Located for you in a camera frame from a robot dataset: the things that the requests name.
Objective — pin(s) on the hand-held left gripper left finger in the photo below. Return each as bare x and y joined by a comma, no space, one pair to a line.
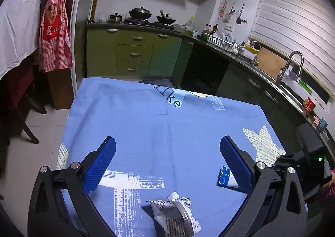
102,163

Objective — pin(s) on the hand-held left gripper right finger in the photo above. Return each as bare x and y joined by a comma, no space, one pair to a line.
235,163

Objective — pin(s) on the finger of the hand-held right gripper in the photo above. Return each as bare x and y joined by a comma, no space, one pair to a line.
285,160

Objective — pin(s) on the person's right hand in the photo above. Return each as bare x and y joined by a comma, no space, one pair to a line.
328,187

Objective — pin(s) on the blue and white packet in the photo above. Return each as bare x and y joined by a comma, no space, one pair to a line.
225,179

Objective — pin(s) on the teal cup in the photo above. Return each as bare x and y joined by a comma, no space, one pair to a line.
322,124

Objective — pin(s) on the green cloth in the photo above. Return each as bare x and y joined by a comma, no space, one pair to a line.
306,87

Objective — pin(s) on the blue printed tablecloth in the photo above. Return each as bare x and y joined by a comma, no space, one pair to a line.
157,134

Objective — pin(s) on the purple sponge holder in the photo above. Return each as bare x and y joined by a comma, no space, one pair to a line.
294,75

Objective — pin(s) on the dark wooden chair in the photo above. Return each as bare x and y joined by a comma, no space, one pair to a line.
30,132

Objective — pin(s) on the crumpled silver wrapper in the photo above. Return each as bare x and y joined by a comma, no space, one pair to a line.
172,213

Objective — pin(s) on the steel kitchen faucet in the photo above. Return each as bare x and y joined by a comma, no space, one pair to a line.
286,64

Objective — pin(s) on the wooden cutting board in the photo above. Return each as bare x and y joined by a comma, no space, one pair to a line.
272,59

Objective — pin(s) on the yellow tray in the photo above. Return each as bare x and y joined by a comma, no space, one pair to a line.
251,48

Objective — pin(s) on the green kitchen cabinets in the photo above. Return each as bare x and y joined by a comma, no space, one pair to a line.
133,53

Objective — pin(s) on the white dish rack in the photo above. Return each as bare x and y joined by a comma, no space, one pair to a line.
222,43

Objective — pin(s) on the red checkered apron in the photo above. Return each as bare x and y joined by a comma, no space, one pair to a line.
55,43

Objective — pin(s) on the cluster of sauce bottles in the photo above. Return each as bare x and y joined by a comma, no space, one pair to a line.
210,30

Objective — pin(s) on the gas stove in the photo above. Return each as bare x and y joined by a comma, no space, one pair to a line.
146,24

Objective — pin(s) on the cooking oil bottle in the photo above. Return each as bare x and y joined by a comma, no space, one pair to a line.
190,24

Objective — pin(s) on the black wok with lid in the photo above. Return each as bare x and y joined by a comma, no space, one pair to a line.
140,13

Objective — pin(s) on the white hanging cloth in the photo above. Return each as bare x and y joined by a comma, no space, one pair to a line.
21,17

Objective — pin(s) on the wall-hung kitchen tools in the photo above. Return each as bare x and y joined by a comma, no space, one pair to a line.
230,13

